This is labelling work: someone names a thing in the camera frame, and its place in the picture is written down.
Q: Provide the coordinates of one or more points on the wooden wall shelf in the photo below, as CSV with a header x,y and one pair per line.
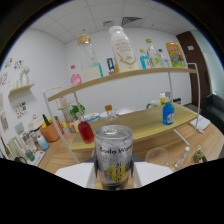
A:
x,y
20,89

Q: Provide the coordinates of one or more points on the blue liquid glass bottle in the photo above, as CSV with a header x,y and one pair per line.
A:
x,y
168,115

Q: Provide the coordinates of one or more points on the ceiling air vent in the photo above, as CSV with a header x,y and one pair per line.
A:
x,y
131,21

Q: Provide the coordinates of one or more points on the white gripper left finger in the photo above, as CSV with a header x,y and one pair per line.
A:
x,y
76,173

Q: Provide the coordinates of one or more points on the glass jar of limes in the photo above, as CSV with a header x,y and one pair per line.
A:
x,y
199,155

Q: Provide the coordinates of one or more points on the clear bottle with green cap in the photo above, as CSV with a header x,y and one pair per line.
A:
x,y
153,56

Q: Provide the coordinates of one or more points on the large white milk bottle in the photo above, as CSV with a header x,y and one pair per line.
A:
x,y
123,51

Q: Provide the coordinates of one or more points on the red liquid glass bottle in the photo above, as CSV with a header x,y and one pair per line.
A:
x,y
86,131

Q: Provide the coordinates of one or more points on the white paper sheets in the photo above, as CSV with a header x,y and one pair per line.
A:
x,y
200,124

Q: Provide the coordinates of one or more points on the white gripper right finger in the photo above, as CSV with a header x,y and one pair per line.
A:
x,y
150,173

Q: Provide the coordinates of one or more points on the silver black soda water can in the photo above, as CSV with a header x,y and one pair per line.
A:
x,y
114,153

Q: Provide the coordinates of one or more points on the blue rimmed bowl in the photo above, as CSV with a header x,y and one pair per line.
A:
x,y
91,116

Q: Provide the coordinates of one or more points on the white bottle with red cap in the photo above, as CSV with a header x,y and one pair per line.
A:
x,y
162,99

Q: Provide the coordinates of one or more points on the small colourful wall posters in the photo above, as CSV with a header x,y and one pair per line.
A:
x,y
110,66

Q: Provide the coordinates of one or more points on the small clear plastic bottle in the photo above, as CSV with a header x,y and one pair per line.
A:
x,y
165,59

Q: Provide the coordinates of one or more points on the yellow drink can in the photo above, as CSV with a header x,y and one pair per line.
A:
x,y
176,55

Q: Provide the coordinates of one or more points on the black chair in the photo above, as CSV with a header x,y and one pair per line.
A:
x,y
215,111

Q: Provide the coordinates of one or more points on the white cup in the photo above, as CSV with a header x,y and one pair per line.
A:
x,y
154,104

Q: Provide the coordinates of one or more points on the white two-tier wooden shelf rack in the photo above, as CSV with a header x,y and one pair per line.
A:
x,y
150,121

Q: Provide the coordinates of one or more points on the clear drinking glass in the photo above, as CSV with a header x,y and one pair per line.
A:
x,y
156,156

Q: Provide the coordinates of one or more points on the white plate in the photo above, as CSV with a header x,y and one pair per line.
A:
x,y
125,111

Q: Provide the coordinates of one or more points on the clear bottle with orange cap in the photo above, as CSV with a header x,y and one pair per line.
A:
x,y
110,116

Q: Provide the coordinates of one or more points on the small pink liquid bottle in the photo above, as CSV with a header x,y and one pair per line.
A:
x,y
76,79

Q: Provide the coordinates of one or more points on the small white blue bottle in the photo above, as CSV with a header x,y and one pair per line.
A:
x,y
42,143

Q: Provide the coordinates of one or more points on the brown door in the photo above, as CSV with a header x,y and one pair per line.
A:
x,y
195,66

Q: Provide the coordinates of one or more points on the green potted plant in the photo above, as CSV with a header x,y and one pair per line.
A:
x,y
77,110

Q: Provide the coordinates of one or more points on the white figure ornament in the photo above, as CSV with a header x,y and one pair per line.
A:
x,y
25,76

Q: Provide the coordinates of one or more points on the glass jar with cork lid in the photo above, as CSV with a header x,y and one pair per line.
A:
x,y
87,63

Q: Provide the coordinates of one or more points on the white kettle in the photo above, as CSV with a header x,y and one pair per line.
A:
x,y
35,122

